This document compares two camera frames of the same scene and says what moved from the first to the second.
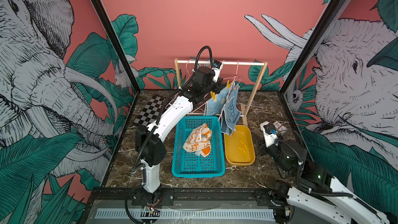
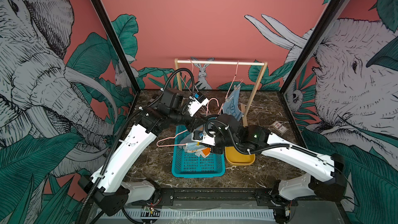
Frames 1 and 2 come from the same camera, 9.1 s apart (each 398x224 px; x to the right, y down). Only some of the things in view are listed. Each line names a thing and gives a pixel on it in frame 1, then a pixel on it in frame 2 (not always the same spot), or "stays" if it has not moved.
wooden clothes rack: x=244 y=108 stays
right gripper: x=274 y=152 to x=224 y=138
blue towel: x=231 y=114 stays
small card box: x=280 y=127 stays
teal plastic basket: x=198 y=148 stays
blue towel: x=215 y=105 to x=189 y=145
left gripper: x=217 y=85 to x=196 y=122
